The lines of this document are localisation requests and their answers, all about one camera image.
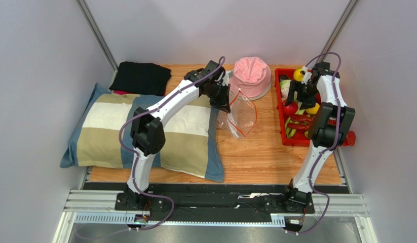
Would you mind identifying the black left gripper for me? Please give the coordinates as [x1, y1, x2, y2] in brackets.
[204, 83, 231, 114]

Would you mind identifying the red pomegranate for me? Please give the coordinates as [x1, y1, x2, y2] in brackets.
[282, 102, 298, 116]

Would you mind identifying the clear orange-zip bag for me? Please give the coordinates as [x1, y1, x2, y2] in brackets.
[217, 88, 258, 139]

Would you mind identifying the white cauliflower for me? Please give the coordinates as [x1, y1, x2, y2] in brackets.
[279, 79, 291, 100]

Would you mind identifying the yellow lemon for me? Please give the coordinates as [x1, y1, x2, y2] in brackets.
[293, 68, 306, 82]

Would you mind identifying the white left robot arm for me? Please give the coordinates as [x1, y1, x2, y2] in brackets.
[116, 56, 231, 210]

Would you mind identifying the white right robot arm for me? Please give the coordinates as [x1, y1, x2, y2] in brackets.
[282, 62, 355, 212]

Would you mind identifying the small yellow orange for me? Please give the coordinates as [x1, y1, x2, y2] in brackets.
[306, 103, 320, 115]

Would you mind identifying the red lobster toy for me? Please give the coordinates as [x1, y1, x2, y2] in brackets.
[285, 114, 356, 146]

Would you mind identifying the red plastic tray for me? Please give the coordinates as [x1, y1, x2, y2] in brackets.
[274, 68, 356, 148]

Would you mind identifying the pink bucket hat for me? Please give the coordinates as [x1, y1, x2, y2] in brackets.
[227, 57, 272, 100]

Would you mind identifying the checkered pillow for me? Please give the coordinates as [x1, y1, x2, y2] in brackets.
[60, 84, 224, 182]

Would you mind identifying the black folded cloth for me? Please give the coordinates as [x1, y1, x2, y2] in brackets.
[109, 61, 171, 96]

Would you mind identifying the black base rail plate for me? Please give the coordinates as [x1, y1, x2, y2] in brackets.
[83, 182, 351, 223]

